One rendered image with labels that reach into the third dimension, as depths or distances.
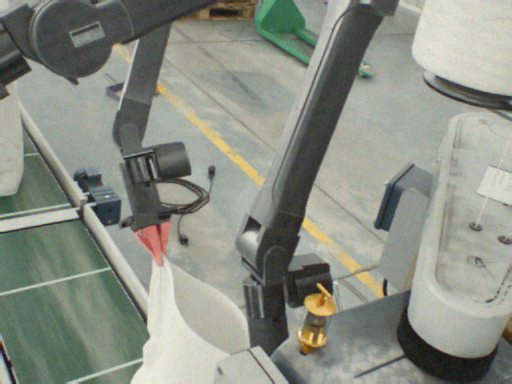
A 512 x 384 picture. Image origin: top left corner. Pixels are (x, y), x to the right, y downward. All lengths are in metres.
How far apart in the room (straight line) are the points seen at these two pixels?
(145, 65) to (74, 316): 1.03
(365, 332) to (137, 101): 0.68
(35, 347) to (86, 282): 0.31
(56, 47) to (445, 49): 0.40
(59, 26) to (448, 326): 0.46
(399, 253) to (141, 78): 0.55
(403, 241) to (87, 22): 0.57
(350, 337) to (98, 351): 1.34
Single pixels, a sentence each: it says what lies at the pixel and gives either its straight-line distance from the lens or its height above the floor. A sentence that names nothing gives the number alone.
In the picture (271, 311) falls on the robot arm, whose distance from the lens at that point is 0.85.
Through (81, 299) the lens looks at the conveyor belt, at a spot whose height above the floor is 0.38.
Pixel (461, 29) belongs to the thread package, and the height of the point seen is 1.59.
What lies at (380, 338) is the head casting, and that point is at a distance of 0.61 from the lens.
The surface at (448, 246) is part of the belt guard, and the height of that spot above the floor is 1.42.
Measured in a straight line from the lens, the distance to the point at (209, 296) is 1.09.
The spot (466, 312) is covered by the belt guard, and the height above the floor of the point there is 1.41.
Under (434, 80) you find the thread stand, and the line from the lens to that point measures 0.77.
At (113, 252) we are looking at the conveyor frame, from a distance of 2.17.
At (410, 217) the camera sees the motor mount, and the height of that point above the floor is 1.28.
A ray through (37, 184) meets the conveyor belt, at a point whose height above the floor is 0.38.
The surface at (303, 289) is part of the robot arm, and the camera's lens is 0.87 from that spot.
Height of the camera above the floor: 1.74
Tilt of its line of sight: 31 degrees down
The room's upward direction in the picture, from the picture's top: 11 degrees clockwise
